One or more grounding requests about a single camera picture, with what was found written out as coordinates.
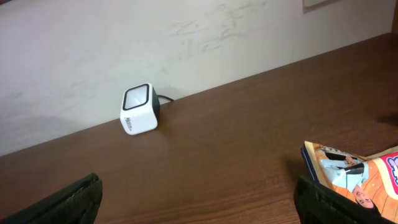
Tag white barcode scanner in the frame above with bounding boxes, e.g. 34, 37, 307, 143
120, 83, 160, 135

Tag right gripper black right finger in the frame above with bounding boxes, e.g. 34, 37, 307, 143
294, 177, 397, 224

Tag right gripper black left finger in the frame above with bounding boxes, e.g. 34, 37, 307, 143
1, 173, 103, 224

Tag beige wet wipes pack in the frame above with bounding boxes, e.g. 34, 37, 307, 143
301, 141, 397, 223

